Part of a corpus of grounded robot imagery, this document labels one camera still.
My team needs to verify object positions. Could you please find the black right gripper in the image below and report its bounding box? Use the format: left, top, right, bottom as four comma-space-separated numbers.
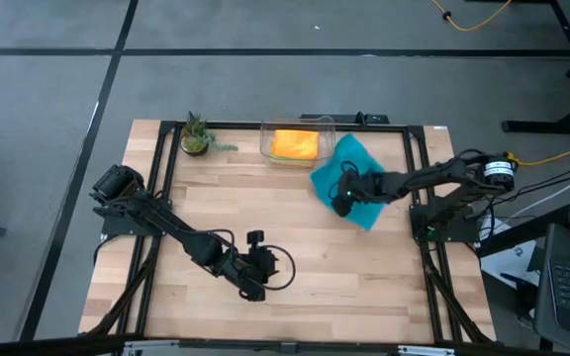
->
332, 170, 390, 218

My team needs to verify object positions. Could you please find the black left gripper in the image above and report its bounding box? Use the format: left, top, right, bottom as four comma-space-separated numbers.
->
223, 245, 280, 303

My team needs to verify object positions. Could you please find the teal microfiber towel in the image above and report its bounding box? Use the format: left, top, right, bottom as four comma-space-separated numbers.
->
309, 133, 388, 232

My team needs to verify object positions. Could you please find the orange microfiber towel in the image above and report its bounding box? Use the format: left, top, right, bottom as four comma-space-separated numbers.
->
270, 129, 321, 162

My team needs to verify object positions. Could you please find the black crossbeam with silver brackets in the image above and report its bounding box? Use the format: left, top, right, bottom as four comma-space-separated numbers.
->
0, 334, 546, 356

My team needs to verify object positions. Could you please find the clear plastic container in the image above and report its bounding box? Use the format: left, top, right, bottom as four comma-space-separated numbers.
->
258, 116, 337, 168

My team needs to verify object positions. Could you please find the potted succulent plant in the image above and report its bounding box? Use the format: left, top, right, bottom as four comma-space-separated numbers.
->
179, 111, 239, 158

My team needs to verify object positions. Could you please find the white cardboard box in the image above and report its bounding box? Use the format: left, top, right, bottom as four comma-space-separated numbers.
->
480, 217, 538, 288

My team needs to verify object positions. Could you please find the black desk crossbar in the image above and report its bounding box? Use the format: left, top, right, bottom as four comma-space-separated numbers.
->
477, 205, 570, 258

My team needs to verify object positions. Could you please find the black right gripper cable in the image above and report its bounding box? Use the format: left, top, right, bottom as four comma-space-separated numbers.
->
336, 160, 361, 199

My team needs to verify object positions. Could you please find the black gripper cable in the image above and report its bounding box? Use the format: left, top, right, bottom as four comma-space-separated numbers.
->
263, 244, 297, 292
336, 160, 361, 199

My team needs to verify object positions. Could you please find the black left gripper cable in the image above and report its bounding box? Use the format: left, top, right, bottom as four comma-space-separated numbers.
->
263, 244, 297, 292

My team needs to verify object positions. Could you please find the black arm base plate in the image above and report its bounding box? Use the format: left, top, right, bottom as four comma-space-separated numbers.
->
409, 203, 480, 243
92, 196, 173, 237

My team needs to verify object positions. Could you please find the black aluminium table frame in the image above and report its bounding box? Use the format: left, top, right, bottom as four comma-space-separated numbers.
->
84, 120, 494, 347

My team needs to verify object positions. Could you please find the yellow cable with plug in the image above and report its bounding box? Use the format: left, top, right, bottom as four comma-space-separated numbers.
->
505, 147, 570, 169

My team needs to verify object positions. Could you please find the black power cable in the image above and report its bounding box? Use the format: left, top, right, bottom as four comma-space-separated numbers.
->
462, 150, 570, 222

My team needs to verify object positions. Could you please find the black desk leg frame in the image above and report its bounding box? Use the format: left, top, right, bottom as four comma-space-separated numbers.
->
501, 0, 570, 134

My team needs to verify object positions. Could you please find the yellow floor cable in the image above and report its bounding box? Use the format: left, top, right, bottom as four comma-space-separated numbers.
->
430, 0, 513, 33

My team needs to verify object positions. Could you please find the white cable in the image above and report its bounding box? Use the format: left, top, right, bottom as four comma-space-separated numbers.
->
510, 165, 570, 219

